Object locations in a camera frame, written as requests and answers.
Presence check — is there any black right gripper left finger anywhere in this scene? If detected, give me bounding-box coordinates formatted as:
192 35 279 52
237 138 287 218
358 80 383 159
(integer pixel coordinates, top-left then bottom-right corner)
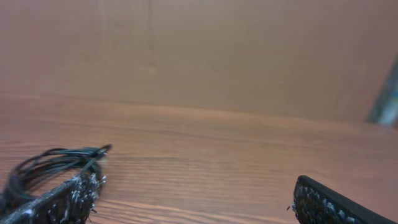
1 174 106 224

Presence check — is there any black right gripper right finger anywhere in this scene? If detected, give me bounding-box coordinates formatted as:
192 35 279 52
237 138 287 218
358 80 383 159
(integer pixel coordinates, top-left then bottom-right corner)
289 175 397 224

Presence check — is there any thick black cable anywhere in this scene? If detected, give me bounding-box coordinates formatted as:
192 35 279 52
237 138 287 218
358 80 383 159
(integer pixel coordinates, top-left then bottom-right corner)
0 144 113 215

